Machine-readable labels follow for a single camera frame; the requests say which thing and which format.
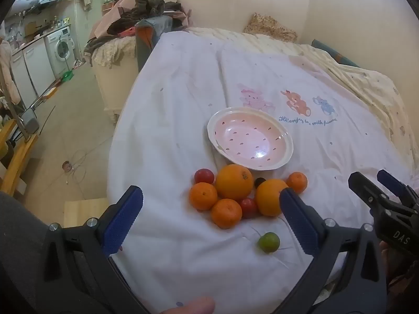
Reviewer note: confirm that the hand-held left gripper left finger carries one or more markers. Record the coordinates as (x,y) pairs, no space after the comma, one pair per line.
(126,216)

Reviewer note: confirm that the large orange with sticker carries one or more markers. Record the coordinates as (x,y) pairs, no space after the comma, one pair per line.
(234,182)

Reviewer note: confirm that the pile of dark clothes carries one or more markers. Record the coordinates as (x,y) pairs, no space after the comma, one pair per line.
(144,9)

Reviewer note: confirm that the person's left hand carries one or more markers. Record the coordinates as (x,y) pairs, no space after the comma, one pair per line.
(191,306)

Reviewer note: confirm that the green dustpan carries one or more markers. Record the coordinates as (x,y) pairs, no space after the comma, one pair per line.
(67,77)

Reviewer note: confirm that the white kitchen cabinet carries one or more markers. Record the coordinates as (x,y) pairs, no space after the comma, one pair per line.
(29,70)

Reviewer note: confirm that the person's right hand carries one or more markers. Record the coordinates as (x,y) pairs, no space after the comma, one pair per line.
(384,249)

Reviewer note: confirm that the pink seed-print bowl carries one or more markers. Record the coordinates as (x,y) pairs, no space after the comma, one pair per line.
(250,137)

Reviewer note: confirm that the yellow wooden furniture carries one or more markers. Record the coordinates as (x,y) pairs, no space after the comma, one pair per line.
(14,160)

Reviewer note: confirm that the cream side bed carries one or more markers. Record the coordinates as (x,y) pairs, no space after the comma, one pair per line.
(111,72)

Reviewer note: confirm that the white animal-print blanket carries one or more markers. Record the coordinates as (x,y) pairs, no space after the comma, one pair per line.
(183,111)

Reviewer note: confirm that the red cherry tomato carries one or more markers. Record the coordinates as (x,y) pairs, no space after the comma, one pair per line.
(248,207)
(204,175)

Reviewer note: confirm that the large plain orange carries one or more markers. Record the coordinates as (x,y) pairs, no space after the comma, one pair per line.
(269,198)

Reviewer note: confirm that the small tangerine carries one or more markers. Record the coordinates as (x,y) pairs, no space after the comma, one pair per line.
(203,196)
(297,182)
(226,213)

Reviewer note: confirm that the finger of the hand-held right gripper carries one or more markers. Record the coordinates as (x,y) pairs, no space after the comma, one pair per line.
(391,180)
(366,188)

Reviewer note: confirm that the floral pillow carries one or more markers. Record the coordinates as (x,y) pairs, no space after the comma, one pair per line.
(271,27)

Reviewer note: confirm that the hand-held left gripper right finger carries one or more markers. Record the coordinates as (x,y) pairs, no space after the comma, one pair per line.
(299,222)

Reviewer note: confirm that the green lime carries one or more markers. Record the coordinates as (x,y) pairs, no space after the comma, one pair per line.
(268,242)

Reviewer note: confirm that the teal pillow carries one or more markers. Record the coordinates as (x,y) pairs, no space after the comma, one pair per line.
(330,52)

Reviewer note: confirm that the light wooden board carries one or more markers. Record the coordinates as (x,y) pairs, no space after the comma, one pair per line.
(85,212)

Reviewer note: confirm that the white washing machine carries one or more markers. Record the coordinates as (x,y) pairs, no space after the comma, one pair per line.
(61,48)

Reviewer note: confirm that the small round floor object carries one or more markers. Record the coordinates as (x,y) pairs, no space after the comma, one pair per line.
(67,166)

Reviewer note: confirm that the cream patterned quilt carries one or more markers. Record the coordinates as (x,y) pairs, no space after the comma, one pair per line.
(366,81)

